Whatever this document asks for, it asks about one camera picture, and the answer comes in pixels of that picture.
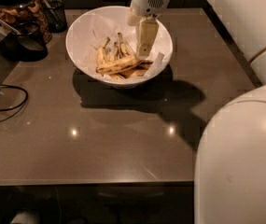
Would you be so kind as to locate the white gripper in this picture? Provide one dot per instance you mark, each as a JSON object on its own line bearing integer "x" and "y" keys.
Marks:
{"x": 148, "y": 2}

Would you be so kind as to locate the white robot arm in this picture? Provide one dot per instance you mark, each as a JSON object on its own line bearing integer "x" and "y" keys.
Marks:
{"x": 230, "y": 169}

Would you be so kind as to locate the yellow banana bunch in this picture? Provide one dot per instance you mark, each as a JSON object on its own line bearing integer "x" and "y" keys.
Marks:
{"x": 120, "y": 50}

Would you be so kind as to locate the white ceramic bowl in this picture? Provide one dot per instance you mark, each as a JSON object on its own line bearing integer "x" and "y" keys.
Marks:
{"x": 89, "y": 32}

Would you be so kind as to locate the white paper liner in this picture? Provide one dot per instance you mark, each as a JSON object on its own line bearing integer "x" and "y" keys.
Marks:
{"x": 123, "y": 53}

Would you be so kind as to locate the black mesh pen cup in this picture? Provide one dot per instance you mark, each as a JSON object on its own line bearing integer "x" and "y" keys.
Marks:
{"x": 54, "y": 12}

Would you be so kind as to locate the black mug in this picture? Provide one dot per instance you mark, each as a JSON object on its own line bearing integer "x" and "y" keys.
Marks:
{"x": 28, "y": 46}

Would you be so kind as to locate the glass jar with black lid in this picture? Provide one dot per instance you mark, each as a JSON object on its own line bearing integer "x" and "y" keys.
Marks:
{"x": 15, "y": 12}

